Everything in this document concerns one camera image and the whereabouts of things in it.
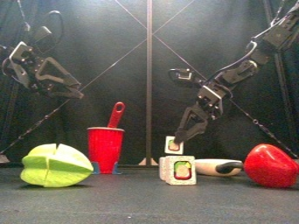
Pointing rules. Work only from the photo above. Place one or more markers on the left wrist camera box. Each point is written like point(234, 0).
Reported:
point(42, 34)

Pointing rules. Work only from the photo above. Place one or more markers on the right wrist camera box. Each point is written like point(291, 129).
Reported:
point(182, 75)

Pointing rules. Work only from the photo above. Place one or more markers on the vertical metal frame pole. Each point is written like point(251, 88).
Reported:
point(149, 81)

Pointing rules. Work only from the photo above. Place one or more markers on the white frame foot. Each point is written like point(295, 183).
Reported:
point(3, 159)

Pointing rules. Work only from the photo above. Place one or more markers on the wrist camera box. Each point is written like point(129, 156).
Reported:
point(42, 34)
point(182, 75)

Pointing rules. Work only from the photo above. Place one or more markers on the red ribbed plastic cup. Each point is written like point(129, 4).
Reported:
point(105, 148)

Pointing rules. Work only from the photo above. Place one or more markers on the blue cup holder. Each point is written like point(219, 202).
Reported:
point(117, 169)

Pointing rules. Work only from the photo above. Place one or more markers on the white toy sushi piece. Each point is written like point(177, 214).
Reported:
point(162, 168)

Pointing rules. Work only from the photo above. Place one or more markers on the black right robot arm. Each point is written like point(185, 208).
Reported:
point(273, 38)

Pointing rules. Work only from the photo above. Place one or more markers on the red toy pepper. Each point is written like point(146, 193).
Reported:
point(270, 166)

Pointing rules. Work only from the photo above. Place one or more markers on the green toy starfruit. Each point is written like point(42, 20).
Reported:
point(54, 166)

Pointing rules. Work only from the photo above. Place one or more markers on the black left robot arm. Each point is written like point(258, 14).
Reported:
point(3, 62)

